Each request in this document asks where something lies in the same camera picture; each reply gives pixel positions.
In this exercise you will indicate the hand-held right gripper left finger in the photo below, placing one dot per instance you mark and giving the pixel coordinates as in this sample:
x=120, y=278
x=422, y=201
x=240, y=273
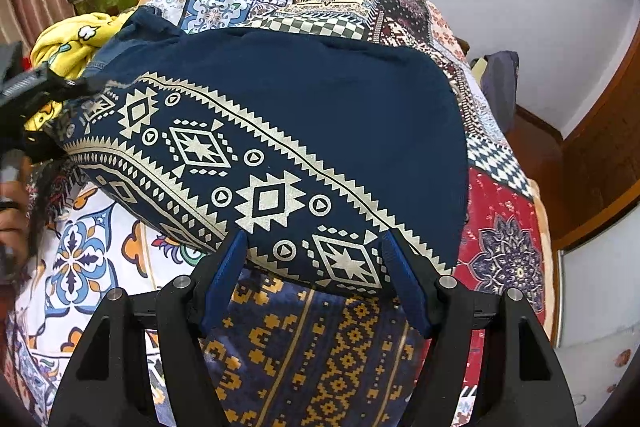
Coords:
x=227, y=279

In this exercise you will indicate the patchwork printed bedspread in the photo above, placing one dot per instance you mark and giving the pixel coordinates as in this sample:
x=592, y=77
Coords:
x=500, y=227

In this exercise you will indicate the blue denim jeans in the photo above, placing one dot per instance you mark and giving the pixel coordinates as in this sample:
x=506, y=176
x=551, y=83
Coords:
x=140, y=32

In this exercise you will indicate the person's left hand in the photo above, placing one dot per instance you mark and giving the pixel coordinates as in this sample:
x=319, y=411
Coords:
x=11, y=227

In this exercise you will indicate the yellow cartoon blanket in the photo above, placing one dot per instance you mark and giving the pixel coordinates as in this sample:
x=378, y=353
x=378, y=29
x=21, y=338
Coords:
x=70, y=42

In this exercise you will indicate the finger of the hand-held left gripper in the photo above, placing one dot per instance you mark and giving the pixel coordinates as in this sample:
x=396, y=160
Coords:
x=67, y=86

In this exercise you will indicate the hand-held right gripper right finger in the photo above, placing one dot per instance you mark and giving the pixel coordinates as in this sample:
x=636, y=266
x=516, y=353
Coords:
x=407, y=289

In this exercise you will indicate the wooden door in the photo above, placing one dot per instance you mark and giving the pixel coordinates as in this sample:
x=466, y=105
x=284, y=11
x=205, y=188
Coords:
x=600, y=167

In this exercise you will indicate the navy patterned hoodie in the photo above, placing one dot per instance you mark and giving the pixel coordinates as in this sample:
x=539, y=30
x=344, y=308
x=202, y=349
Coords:
x=325, y=107

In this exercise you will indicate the dark blue pillow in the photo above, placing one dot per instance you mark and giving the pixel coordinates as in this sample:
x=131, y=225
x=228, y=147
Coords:
x=502, y=92

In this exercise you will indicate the wooden bed frame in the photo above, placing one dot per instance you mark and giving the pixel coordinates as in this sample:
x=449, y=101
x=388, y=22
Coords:
x=540, y=157

